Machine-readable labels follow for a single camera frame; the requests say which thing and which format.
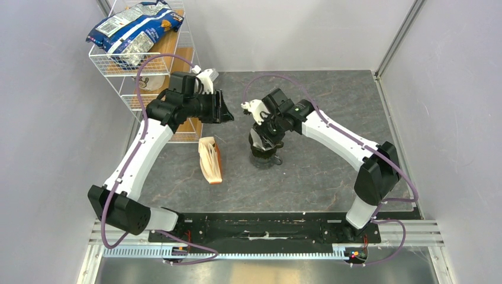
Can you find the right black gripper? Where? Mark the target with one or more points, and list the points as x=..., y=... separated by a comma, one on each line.
x=269, y=139

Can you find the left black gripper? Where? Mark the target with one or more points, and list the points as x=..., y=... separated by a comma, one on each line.
x=219, y=113

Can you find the white paper coffee filter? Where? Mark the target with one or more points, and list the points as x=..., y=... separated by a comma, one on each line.
x=256, y=140

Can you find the dark green coffee dripper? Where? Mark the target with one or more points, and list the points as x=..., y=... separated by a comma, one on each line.
x=270, y=149

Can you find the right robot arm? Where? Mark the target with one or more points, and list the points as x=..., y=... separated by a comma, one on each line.
x=376, y=164

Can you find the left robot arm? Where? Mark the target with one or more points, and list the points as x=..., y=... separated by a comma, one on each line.
x=187, y=96

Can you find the clear glass coffee server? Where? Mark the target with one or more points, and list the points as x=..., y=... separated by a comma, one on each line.
x=265, y=163

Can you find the blue snack bag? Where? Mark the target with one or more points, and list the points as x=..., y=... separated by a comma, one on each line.
x=128, y=35

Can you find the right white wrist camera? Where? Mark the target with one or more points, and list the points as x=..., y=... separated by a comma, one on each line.
x=257, y=109

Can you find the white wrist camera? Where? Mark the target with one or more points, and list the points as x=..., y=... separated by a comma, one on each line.
x=257, y=109
x=206, y=77

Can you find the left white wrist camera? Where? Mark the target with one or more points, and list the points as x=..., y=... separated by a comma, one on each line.
x=206, y=77

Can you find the white wire wooden shelf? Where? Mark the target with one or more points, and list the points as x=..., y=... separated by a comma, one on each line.
x=122, y=78

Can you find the aluminium corner frame post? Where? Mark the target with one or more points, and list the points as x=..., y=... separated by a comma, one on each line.
x=409, y=19

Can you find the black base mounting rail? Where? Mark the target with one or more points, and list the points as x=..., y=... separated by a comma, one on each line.
x=271, y=232

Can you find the white cable duct strip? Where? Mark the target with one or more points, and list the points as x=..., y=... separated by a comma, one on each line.
x=169, y=252

